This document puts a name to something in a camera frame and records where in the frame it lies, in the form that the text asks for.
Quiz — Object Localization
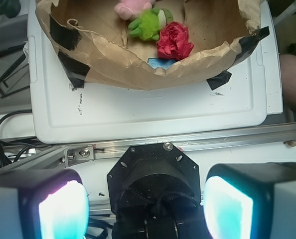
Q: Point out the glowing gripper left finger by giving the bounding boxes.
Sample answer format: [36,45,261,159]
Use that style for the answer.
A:
[0,169,89,239]

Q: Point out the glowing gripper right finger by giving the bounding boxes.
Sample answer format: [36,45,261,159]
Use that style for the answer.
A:
[203,162,296,239]

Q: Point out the green plush animal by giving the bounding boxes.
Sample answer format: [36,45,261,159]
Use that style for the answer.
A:
[128,7,173,41]

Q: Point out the pink plush animal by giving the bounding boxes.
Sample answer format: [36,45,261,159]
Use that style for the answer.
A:
[114,0,156,20]

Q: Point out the black hex keys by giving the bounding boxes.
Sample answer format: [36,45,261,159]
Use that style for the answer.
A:
[0,43,30,99]

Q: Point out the brown paper bag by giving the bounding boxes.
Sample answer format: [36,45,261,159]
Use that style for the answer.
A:
[35,0,270,90]

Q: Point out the blue foam block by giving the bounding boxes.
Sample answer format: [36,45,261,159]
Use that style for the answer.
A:
[148,58,177,70]

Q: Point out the red crumpled paper flower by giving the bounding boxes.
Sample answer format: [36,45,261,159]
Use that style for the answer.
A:
[156,21,194,61]

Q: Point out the aluminium frame rail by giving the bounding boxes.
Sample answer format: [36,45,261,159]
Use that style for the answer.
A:
[0,122,296,170]

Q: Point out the metal corner bracket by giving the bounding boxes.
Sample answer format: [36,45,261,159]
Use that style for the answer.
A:
[64,146,95,167]

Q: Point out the black cables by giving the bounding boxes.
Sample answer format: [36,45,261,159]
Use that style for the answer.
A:
[0,111,39,172]

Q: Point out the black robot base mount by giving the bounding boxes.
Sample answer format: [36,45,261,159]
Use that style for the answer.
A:
[107,146,202,239]

